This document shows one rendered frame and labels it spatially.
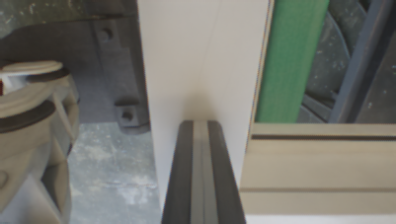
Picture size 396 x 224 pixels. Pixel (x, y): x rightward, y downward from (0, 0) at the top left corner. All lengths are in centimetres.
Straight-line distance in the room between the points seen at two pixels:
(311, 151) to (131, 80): 80
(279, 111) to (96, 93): 91
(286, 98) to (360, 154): 8
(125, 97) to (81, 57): 24
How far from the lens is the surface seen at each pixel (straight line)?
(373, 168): 21
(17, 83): 99
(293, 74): 17
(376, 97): 62
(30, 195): 41
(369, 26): 59
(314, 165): 18
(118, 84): 94
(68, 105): 87
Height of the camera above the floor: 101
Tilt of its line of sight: 62 degrees down
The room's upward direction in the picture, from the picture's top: 180 degrees clockwise
